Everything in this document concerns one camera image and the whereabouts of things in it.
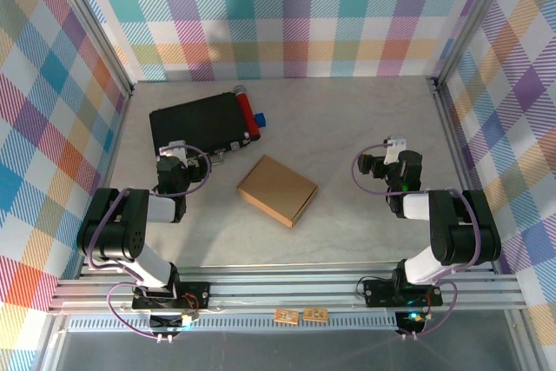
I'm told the brown cardboard box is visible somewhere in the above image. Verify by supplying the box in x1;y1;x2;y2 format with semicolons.
236;154;320;229

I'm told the black case with metal latches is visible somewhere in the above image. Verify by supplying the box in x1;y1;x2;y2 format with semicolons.
149;91;255;167

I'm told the red cylinder with silver cap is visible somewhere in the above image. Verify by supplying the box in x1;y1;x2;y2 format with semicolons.
233;85;263;141

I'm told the small orange circuit board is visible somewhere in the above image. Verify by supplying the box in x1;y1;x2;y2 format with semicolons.
273;308;300;325
302;307;329;323

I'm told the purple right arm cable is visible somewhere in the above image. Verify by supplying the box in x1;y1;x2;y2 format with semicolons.
350;140;483;340

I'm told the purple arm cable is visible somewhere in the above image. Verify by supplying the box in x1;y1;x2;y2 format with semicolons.
84;142;215;340
350;140;483;340

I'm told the aluminium side rail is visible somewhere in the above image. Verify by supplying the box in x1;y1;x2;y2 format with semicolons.
77;83;136;279
432;78;505;263

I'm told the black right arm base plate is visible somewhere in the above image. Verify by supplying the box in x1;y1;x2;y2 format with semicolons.
362;277;444;308

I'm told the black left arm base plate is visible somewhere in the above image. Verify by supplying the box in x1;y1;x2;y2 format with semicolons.
131;282;212;312

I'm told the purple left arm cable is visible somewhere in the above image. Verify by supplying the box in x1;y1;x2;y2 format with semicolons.
84;142;215;340

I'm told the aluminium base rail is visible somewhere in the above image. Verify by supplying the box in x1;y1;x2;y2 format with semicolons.
47;264;529;315

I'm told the small black electronics bracket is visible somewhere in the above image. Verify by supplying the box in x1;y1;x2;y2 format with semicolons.
149;309;201;343

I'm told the grey slotted cable duct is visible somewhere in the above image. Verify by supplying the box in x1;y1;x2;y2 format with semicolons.
64;316;400;332

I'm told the aluminium corner post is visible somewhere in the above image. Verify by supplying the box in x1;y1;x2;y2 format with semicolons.
42;0;136;96
432;0;520;94

